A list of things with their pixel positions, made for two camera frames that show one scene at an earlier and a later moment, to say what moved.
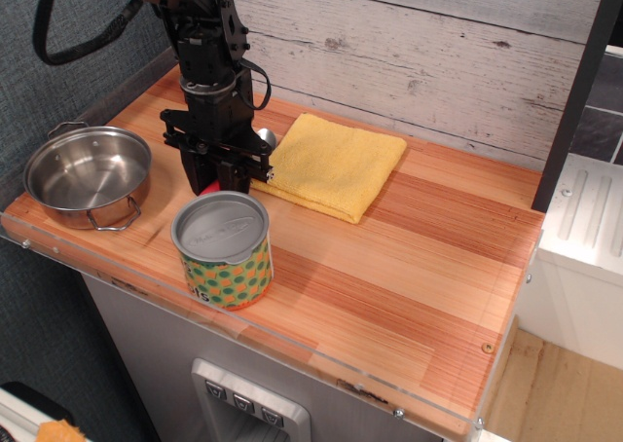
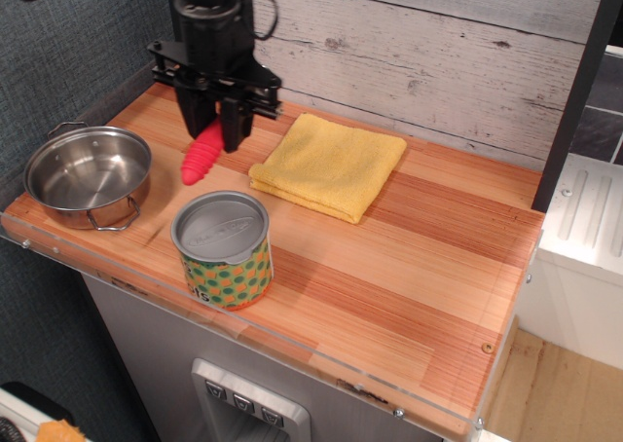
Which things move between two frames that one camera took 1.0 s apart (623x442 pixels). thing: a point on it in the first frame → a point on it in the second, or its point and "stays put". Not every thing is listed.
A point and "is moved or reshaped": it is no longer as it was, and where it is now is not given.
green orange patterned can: x=225 y=248 stays put
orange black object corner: x=27 y=416 stays put
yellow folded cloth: x=331 y=167 stays put
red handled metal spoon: x=267 y=135 is moved or reshaped
